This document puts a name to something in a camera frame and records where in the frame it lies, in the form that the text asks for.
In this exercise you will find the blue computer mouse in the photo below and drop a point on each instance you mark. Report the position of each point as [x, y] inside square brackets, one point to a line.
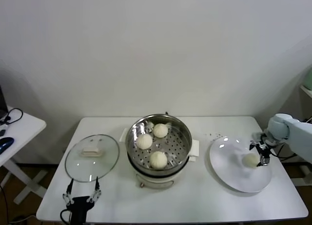
[5, 143]

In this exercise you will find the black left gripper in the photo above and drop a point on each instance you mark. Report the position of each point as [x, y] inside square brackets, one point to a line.
[78, 210]

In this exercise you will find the white side table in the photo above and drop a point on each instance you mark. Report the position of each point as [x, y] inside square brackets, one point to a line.
[26, 127]

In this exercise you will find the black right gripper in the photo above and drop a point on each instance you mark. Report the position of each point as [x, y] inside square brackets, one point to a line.
[265, 147]

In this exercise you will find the large white plate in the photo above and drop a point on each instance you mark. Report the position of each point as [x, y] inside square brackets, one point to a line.
[226, 166]

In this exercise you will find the white side shelf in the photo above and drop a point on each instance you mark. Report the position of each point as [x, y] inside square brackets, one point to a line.
[306, 90]

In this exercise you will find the stainless steel steamer basket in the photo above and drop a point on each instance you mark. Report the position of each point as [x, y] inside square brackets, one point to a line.
[180, 142]

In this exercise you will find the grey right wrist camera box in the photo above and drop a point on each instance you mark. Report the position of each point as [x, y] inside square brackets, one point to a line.
[258, 135]

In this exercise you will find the black laptop screen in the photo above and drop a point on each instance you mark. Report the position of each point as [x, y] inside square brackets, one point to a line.
[2, 103]

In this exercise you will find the white steamed baozi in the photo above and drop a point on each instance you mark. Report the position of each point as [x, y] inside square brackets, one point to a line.
[250, 160]
[158, 160]
[160, 130]
[144, 141]

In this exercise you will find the black cooker power plug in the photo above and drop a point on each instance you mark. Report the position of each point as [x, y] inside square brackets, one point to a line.
[166, 112]

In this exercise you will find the round glass pot lid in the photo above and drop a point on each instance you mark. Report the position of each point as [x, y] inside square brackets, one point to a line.
[80, 166]

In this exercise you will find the cream electric cooker base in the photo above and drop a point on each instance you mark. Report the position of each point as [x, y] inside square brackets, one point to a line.
[158, 181]

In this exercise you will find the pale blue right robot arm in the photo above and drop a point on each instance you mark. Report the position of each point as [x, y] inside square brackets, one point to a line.
[297, 134]

